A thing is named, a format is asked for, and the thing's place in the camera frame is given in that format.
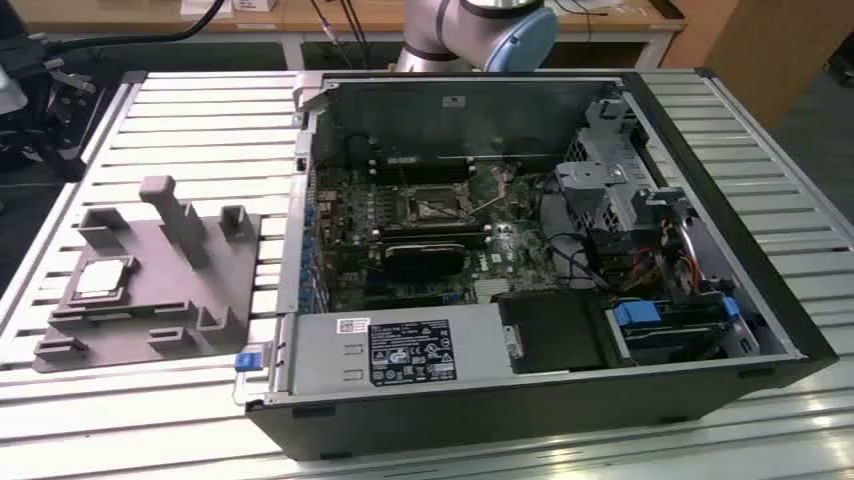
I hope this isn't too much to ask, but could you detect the brown cabinet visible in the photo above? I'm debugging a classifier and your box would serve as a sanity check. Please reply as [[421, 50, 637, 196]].
[[704, 0, 854, 129]]

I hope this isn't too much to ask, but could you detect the wooden desk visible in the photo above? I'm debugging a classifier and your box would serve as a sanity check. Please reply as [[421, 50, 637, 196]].
[[18, 0, 689, 72]]

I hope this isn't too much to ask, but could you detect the black equipment stand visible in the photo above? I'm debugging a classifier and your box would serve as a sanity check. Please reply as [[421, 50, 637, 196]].
[[0, 33, 109, 184]]

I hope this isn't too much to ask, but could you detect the black RAM slot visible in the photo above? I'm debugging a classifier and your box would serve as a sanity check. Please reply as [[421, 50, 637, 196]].
[[371, 224, 489, 247]]

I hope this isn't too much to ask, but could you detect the grey parts rack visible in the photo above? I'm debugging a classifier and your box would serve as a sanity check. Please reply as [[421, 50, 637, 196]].
[[30, 174, 265, 376]]

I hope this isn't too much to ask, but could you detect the silver power supply with label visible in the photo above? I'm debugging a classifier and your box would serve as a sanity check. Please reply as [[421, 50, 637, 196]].
[[264, 311, 520, 397]]

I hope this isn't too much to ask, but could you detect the silver disk bay cage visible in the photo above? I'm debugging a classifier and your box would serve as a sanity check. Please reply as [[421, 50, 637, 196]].
[[552, 98, 689, 237]]

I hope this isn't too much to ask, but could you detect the metal locking lever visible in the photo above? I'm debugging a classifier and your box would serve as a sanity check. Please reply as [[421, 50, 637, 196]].
[[468, 191, 509, 218]]

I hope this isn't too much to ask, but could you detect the blue disk carrier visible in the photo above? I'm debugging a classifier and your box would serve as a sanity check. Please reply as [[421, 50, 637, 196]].
[[615, 298, 663, 332]]

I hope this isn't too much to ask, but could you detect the silver CPU with green edge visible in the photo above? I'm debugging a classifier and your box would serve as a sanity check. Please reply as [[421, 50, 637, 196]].
[[73, 258, 132, 301]]

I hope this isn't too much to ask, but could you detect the coloured wire bundle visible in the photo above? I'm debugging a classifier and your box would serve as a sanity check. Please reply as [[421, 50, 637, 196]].
[[631, 223, 703, 297]]

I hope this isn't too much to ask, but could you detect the CPU socket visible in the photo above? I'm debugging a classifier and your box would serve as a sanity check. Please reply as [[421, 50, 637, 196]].
[[397, 186, 479, 227]]

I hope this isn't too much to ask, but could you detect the black rounded component cover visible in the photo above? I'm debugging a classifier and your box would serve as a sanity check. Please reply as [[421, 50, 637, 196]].
[[381, 242, 469, 280]]

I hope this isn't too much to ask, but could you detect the thick black cable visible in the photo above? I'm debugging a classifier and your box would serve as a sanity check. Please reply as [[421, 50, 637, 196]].
[[37, 0, 222, 52]]

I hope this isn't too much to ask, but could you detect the black open PC case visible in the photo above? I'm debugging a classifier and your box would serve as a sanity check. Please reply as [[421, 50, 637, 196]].
[[242, 69, 839, 463]]

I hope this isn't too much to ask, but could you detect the green motherboard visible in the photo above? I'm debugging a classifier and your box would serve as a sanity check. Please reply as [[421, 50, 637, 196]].
[[308, 168, 563, 314]]

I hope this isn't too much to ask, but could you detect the metal socket cover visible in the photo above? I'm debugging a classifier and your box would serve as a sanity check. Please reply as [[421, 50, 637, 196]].
[[465, 160, 523, 199]]

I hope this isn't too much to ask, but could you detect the black drive cover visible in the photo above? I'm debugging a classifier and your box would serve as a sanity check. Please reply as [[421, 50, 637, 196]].
[[495, 291, 632, 376]]

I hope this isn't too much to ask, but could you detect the black wire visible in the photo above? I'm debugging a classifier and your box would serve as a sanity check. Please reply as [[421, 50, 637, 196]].
[[544, 232, 616, 293]]

